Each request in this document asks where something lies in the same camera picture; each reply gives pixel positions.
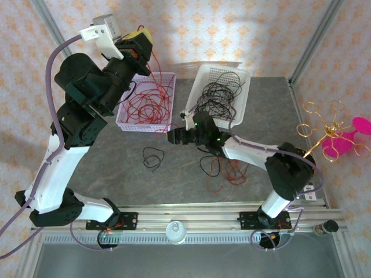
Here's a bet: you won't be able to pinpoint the red cable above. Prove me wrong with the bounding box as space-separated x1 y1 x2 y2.
137 24 175 137
207 158 249 194

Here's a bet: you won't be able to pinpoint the black cable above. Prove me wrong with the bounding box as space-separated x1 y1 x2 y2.
219 71 243 96
198 155 224 178
143 147 165 172

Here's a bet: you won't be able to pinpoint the purple plastic basket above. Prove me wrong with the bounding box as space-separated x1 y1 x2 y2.
115 71 177 134

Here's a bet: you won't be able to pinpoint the white plastic basket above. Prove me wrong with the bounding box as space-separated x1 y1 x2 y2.
185 63 252 130

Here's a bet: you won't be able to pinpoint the white round knob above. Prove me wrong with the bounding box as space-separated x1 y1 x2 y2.
165 221 187 246

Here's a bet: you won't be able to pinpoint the white label card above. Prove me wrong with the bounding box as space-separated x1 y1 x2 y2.
303 186 317 201

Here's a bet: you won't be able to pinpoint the pink fuzzy ornament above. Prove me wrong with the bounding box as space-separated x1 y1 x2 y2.
322 116 371 159

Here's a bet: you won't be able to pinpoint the small dark bottle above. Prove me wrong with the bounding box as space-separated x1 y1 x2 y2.
312 220 339 235

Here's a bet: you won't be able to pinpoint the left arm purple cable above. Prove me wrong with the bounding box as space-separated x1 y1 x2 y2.
0 34 117 260

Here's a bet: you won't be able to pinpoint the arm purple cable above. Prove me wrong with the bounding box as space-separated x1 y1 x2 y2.
0 34 117 260
185 97 325 253

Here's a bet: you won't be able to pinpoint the tangled black cables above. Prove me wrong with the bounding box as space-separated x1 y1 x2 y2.
194 81 236 122

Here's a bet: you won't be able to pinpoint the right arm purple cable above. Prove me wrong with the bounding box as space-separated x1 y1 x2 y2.
185 97 325 253

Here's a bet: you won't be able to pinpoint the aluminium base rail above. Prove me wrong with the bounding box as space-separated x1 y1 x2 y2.
72 202 348 234

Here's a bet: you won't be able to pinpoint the aluminium frame post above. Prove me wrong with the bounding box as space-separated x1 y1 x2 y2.
31 0 68 56
289 0 344 87

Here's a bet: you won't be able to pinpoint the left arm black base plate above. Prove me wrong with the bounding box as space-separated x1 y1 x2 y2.
86 212 139 232

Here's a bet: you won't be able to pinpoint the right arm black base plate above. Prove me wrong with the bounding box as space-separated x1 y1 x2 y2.
239 211 292 232

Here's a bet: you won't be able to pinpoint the grey slotted cable duct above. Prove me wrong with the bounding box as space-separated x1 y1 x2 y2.
43 233 263 245

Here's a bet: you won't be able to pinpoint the gold wire stand black base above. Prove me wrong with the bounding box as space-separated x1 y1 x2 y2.
296 100 371 167

